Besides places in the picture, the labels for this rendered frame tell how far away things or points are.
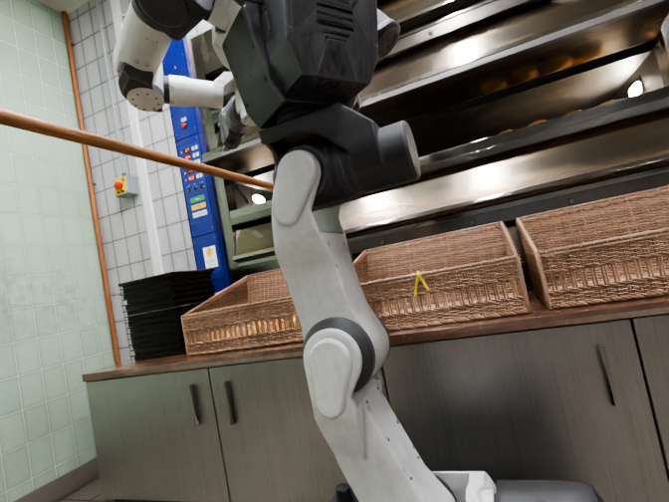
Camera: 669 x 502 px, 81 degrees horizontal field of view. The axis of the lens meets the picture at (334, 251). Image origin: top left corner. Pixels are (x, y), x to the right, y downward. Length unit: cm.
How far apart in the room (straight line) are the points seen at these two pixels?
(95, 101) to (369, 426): 242
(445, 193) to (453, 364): 75
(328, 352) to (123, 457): 124
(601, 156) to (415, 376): 102
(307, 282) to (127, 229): 180
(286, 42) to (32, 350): 195
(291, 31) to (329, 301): 47
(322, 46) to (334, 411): 64
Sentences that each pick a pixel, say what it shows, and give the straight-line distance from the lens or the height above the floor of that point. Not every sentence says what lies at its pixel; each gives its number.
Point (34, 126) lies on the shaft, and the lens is 102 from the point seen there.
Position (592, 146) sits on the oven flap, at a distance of 170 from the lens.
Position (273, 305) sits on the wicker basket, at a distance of 134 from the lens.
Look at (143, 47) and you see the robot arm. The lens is 97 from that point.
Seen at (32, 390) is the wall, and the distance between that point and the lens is 235.
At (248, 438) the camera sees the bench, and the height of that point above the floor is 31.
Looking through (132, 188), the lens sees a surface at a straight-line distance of 239.
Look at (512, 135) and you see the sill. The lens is 167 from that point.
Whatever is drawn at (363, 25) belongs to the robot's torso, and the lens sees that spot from 84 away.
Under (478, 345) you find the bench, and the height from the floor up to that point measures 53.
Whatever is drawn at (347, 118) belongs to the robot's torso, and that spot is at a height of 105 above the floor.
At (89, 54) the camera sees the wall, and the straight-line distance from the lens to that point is 292.
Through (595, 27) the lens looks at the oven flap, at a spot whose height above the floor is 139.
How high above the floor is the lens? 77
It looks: 4 degrees up
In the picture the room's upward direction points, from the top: 11 degrees counter-clockwise
